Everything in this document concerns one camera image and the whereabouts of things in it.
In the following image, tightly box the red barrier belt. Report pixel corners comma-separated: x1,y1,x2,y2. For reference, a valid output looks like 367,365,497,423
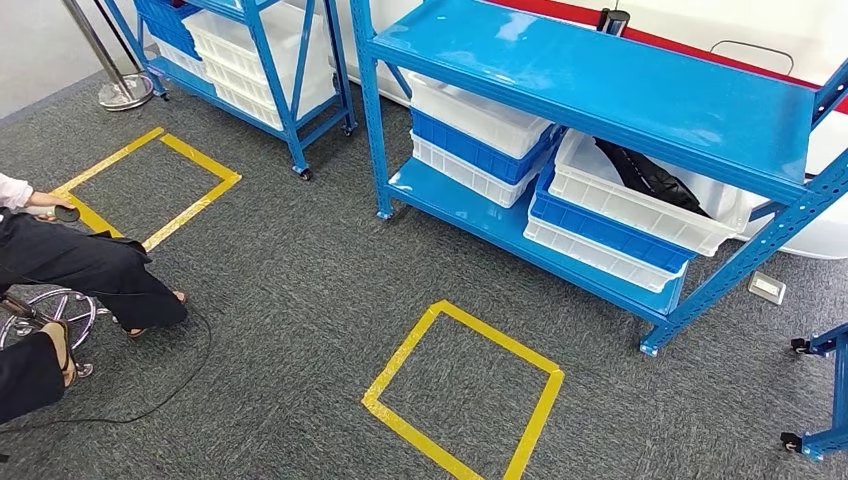
490,0,601,28
625,26,848,115

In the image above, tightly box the grey floor outlet plate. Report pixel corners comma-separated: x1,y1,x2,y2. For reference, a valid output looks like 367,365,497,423
748,271,788,306

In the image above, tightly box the grey black handheld controller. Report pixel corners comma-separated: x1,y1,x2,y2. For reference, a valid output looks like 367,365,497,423
36,203,81,224

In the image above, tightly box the white plastic bin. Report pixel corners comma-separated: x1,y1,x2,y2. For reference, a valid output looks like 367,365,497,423
410,132,551,210
152,36,213,84
205,59,339,132
407,72,554,160
523,215,690,295
182,3,333,87
548,129,757,258

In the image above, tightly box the black barrier post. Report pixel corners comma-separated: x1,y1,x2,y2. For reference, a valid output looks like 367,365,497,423
596,7,632,38

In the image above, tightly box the person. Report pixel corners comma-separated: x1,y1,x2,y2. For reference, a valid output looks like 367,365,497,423
0,173,189,425

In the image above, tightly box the person's left hand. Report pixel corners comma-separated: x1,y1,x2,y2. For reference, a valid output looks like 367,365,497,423
26,190,75,217

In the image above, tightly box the chrome stool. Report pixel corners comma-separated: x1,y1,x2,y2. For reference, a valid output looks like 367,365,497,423
0,288,114,379
62,0,155,112

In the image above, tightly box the black part in bin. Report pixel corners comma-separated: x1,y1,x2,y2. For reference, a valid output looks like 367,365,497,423
592,137,713,219

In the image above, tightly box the thin black floor cable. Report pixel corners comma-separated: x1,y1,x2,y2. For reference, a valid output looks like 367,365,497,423
0,311,213,432

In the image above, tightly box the yellow floor tape square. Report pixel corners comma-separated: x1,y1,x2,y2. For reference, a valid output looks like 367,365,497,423
360,299,566,480
52,127,243,253

